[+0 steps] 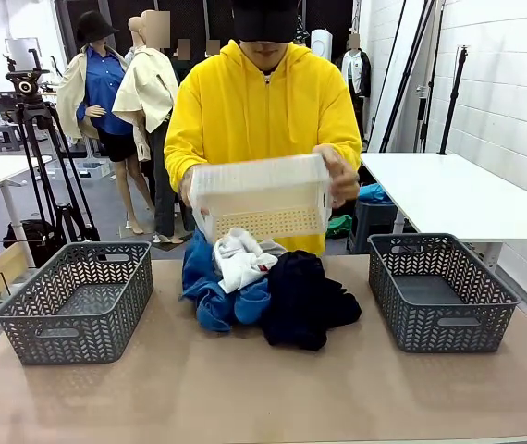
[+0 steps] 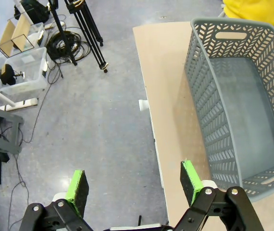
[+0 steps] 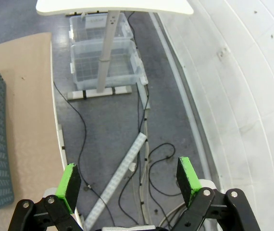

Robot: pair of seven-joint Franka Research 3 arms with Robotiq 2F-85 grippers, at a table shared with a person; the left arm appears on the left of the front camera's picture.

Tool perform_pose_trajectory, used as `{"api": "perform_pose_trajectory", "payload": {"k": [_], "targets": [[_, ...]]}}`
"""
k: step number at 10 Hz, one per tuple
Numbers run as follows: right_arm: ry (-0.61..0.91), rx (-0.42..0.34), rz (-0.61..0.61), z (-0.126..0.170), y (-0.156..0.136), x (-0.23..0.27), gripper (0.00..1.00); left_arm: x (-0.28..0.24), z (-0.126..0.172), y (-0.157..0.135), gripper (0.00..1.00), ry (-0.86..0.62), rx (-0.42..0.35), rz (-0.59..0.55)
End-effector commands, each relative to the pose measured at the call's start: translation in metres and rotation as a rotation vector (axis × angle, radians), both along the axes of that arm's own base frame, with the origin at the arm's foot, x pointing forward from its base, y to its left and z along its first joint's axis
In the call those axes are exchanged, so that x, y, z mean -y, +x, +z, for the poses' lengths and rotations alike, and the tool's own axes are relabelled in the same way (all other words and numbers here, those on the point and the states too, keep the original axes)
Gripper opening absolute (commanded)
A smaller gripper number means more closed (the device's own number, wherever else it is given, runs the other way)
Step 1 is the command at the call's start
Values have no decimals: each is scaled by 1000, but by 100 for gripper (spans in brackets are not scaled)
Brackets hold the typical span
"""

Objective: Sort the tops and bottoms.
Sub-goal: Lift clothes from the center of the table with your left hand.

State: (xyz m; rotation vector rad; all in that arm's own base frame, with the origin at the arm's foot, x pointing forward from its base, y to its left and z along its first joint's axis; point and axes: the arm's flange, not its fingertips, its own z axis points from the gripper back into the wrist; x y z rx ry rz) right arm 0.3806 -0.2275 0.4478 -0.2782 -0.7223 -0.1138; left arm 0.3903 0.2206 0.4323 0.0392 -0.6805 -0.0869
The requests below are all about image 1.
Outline black upright stand pole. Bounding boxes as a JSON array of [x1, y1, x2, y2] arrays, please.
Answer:
[[437, 44, 471, 155]]

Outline gray stool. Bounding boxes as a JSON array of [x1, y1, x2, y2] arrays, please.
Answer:
[[0, 123, 27, 153]]

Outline dark storage crate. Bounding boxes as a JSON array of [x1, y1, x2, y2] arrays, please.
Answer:
[[347, 199, 401, 254]]

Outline green bag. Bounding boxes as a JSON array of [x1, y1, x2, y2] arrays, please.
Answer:
[[325, 214, 353, 240]]

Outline black folded leaning stands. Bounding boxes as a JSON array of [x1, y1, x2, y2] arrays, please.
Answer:
[[367, 0, 446, 154]]

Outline white tower appliance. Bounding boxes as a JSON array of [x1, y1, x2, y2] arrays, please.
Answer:
[[310, 28, 334, 70]]

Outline mannequin with blue shirt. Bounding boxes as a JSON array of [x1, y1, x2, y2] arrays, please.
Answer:
[[55, 9, 153, 235]]

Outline person's right hand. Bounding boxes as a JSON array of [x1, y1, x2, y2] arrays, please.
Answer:
[[179, 165, 197, 207]]

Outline person's left hand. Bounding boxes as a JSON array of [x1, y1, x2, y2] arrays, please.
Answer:
[[313, 143, 362, 209]]

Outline bright blue garment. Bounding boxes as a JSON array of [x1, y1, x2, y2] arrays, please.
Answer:
[[180, 228, 272, 334]]

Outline person in yellow hoodie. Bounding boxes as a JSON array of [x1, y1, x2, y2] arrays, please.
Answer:
[[163, 0, 363, 258]]

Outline gray woven plastic basket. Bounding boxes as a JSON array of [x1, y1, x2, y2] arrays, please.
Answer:
[[367, 232, 521, 354], [0, 240, 154, 366]]

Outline white perforated plastic basket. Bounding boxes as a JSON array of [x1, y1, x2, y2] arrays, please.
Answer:
[[188, 153, 334, 243]]

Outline teal cloth on crate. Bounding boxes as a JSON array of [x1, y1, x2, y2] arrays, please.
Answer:
[[358, 182, 394, 205]]

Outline mannequin with white black jacket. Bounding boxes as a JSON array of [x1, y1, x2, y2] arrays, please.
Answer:
[[335, 31, 372, 144]]

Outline person's right forearm yellow sleeve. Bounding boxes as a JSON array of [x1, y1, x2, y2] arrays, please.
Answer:
[[164, 133, 210, 191]]

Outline person's left forearm yellow sleeve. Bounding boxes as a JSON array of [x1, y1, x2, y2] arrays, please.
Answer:
[[312, 124, 363, 161]]

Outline white garment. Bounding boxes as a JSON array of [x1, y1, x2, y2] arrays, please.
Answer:
[[212, 227, 288, 295]]

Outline mannequin with cream jacket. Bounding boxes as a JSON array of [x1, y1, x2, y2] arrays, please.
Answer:
[[111, 8, 186, 245]]

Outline dark computer monitor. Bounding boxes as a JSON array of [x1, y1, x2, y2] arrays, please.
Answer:
[[0, 90, 19, 122]]

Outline black bag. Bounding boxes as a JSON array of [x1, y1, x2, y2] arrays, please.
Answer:
[[3, 219, 64, 268]]

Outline large white table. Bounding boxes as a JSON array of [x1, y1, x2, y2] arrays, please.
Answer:
[[359, 151, 527, 274]]

